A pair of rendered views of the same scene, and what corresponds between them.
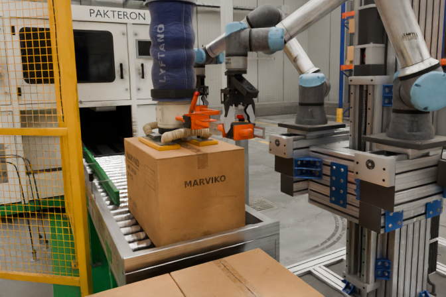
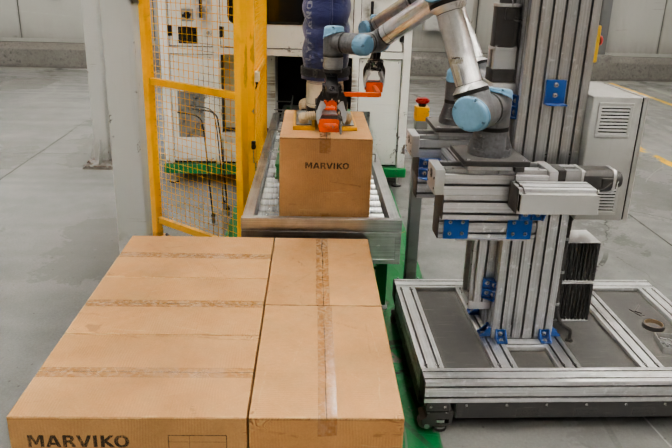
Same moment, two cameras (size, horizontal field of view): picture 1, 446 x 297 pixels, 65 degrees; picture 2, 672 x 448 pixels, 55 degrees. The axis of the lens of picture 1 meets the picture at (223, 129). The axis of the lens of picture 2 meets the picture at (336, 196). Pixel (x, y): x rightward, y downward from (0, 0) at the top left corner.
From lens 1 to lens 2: 1.53 m
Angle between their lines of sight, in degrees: 26
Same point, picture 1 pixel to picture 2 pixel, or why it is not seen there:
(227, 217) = (348, 205)
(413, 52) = (458, 75)
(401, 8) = (450, 33)
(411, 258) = (526, 287)
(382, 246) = (494, 267)
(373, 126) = not seen: hidden behind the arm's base
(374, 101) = not seen: hidden behind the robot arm
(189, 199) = (309, 180)
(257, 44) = (344, 49)
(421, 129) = (485, 147)
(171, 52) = (317, 30)
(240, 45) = (331, 48)
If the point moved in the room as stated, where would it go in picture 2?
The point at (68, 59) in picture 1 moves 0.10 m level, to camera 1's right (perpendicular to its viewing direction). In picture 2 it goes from (238, 22) to (255, 23)
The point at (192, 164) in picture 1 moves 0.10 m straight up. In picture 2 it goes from (314, 147) to (315, 124)
